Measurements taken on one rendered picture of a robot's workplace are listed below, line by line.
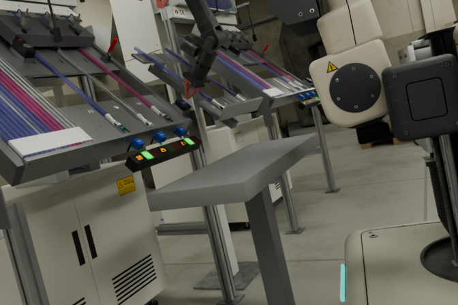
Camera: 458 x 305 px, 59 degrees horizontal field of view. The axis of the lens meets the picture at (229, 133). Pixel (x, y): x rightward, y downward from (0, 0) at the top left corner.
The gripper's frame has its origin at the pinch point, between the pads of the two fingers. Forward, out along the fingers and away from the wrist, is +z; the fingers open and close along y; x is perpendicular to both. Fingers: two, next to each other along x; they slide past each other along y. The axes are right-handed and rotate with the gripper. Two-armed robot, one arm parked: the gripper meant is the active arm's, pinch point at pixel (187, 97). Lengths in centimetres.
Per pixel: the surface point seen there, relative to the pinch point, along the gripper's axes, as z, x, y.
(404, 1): -76, -63, -723
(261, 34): 119, -273, -704
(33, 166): 7, 6, 66
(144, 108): 7.5, -6.1, 13.8
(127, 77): 8.6, -26.4, 2.1
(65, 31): 3, -50, 16
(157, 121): 7.3, 1.7, 15.1
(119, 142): 6.8, 6.6, 38.1
